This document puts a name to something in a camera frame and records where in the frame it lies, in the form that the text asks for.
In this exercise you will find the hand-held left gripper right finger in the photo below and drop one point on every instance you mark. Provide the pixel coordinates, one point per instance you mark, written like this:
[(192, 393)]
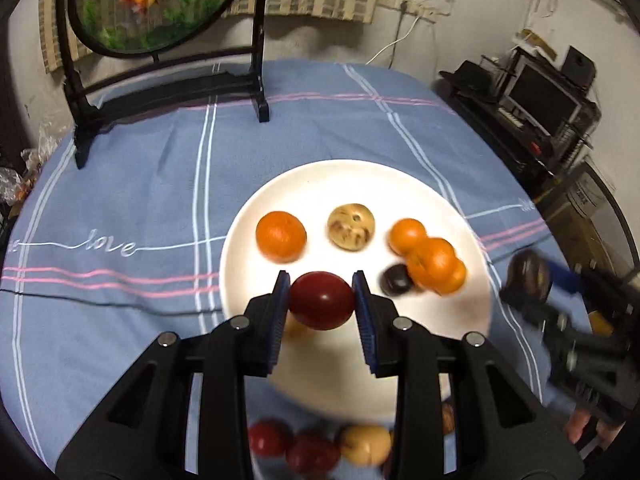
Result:
[(365, 325)]

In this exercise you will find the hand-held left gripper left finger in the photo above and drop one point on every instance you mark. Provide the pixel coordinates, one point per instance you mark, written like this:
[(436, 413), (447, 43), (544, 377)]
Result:
[(277, 320)]

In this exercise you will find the dark purple plum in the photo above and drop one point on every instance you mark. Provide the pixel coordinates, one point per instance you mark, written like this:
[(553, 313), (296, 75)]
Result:
[(395, 280)]

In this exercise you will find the black computer desk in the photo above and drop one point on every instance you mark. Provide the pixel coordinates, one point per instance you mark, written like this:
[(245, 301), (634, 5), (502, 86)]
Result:
[(500, 125)]

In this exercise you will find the black mesh office chair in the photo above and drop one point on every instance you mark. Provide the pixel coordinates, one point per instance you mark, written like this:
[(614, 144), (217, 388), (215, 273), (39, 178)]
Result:
[(600, 210)]

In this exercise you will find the blue plaid tablecloth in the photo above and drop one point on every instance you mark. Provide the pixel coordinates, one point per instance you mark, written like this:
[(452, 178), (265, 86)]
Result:
[(150, 210)]

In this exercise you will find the white wall power strip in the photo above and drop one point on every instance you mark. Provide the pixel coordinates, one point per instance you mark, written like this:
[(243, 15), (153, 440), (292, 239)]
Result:
[(417, 12)]

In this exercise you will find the clear plastic bags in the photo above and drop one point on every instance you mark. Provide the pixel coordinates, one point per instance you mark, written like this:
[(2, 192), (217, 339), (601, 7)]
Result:
[(30, 170)]

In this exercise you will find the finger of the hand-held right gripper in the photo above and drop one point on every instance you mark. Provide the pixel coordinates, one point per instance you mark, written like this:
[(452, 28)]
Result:
[(565, 276), (530, 310)]

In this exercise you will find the person's right hand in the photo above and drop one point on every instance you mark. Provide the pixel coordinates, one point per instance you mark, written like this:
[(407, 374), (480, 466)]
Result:
[(595, 430)]

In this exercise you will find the small cardboard box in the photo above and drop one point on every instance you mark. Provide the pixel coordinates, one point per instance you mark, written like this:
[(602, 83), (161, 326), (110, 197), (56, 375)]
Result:
[(537, 44)]

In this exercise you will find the black hat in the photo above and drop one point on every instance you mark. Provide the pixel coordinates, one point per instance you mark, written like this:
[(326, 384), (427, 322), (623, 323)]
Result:
[(467, 80)]

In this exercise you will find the small red apple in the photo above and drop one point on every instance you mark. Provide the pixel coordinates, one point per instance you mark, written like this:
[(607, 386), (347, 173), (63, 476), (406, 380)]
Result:
[(270, 437), (312, 454)]

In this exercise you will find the orange tangerine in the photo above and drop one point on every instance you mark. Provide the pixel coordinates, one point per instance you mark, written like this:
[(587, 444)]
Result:
[(281, 236), (434, 262), (454, 282), (601, 322), (406, 234)]

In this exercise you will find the round goldfish table screen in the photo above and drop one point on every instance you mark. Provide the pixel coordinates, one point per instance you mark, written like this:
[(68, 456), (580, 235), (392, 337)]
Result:
[(150, 10)]

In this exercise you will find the large red apple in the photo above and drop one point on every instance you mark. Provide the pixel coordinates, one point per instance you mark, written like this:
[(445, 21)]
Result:
[(320, 301)]

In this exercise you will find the black speaker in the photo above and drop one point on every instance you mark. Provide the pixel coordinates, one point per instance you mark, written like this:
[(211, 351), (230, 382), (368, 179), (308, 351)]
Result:
[(580, 65)]

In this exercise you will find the white round plate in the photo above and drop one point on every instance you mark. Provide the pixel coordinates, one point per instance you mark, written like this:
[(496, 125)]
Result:
[(350, 260)]

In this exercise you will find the beige asian pear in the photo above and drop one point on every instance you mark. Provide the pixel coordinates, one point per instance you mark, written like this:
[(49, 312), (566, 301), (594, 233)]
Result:
[(351, 226), (365, 445)]

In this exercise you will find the dark brown mangosteen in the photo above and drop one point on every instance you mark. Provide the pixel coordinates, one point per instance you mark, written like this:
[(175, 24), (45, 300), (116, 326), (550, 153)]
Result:
[(529, 272), (447, 417)]

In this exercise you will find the small red object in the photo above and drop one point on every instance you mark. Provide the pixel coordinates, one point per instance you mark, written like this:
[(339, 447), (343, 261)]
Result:
[(536, 147)]

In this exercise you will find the black computer monitor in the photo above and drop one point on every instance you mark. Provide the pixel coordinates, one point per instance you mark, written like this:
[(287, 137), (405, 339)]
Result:
[(542, 97)]

